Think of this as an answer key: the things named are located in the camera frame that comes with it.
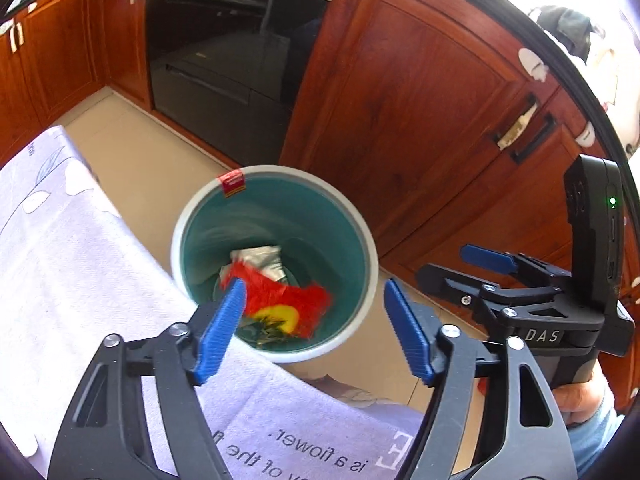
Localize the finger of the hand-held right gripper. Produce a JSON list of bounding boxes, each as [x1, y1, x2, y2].
[[416, 262, 571, 321], [460, 243, 573, 291]]

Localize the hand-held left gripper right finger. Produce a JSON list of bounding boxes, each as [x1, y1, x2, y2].
[[384, 277, 581, 480]]

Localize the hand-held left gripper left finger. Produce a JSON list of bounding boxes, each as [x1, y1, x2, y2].
[[47, 277, 248, 480]]

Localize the red snack wrapper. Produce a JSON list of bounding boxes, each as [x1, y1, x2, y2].
[[220, 257, 333, 338]]

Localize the teal bin with white rim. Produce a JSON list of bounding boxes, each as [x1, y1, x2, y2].
[[171, 164, 379, 365]]

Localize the person's right hand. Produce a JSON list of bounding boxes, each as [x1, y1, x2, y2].
[[552, 360, 616, 428]]

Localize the green vegetable scraps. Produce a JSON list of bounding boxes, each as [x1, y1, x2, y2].
[[240, 317, 301, 352]]

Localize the silver foil wrapper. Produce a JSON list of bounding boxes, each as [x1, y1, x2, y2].
[[230, 245, 286, 283]]

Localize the lilac floral printed tablecloth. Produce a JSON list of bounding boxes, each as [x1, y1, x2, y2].
[[0, 125, 426, 480]]

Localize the red label sticker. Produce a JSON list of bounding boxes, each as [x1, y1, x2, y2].
[[217, 171, 247, 197]]

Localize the tall wooden cabinet door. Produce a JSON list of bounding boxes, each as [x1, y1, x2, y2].
[[280, 0, 561, 241]]

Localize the person's light blue clothing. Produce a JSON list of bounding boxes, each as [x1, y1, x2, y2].
[[567, 407, 625, 479]]

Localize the black countertop edge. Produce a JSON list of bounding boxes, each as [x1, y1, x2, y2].
[[495, 2, 632, 166]]

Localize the dark cloth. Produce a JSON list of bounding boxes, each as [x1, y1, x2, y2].
[[534, 5, 607, 66]]

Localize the black built-in oven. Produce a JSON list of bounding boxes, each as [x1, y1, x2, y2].
[[145, 0, 341, 171]]

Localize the narrow wooden cabinet door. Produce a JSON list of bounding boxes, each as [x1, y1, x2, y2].
[[97, 0, 153, 111]]

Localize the wide wooden cabinet door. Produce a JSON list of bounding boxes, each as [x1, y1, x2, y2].
[[0, 0, 107, 153]]

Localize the black drawer handle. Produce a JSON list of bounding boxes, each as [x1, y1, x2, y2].
[[492, 112, 559, 165]]

